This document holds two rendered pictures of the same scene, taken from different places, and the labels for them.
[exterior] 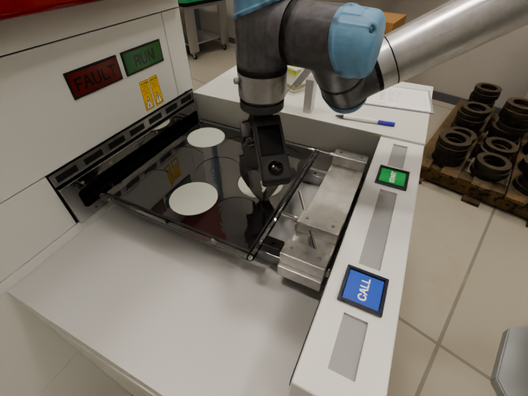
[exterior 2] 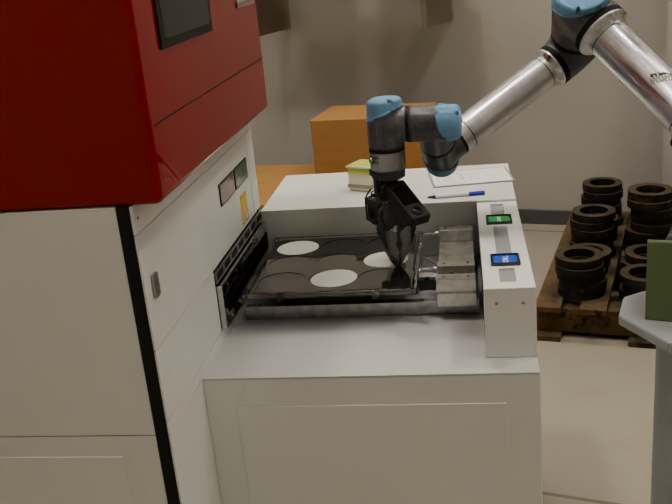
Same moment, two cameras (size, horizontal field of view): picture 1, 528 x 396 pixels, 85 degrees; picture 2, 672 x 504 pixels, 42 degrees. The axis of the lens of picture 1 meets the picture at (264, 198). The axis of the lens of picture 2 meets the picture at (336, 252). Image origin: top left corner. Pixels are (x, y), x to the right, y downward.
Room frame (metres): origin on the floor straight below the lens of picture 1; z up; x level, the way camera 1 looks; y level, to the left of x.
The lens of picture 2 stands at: (-1.24, 0.65, 1.56)
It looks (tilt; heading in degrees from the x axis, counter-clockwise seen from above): 19 degrees down; 343
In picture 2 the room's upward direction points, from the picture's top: 5 degrees counter-clockwise
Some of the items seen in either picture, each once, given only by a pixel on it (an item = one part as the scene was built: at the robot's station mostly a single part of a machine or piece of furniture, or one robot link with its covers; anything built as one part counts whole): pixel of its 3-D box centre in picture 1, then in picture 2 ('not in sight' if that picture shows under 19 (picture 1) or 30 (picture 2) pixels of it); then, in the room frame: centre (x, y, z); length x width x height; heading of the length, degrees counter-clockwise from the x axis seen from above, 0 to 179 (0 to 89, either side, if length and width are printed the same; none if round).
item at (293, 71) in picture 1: (295, 75); (366, 175); (0.85, -0.09, 1.00); 0.07 x 0.07 x 0.07; 38
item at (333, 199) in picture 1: (328, 210); (456, 268); (0.43, -0.14, 0.87); 0.36 x 0.08 x 0.03; 154
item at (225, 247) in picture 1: (168, 223); (327, 293); (0.37, 0.18, 0.90); 0.37 x 0.01 x 0.01; 64
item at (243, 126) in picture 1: (261, 129); (388, 197); (0.45, 0.00, 1.05); 0.09 x 0.08 x 0.12; 9
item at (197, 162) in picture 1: (218, 170); (337, 262); (0.53, 0.11, 0.90); 0.34 x 0.34 x 0.01; 64
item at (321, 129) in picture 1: (312, 111); (392, 212); (0.83, -0.15, 0.89); 0.62 x 0.35 x 0.14; 64
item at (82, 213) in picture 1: (145, 152); (245, 269); (0.61, 0.30, 0.89); 0.44 x 0.02 x 0.10; 154
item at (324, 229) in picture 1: (319, 226); (456, 268); (0.36, -0.11, 0.89); 0.08 x 0.03 x 0.03; 64
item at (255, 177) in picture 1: (254, 177); (386, 245); (0.44, 0.02, 0.95); 0.06 x 0.03 x 0.09; 9
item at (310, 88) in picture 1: (304, 84); not in sight; (0.70, -0.10, 1.03); 0.06 x 0.04 x 0.13; 64
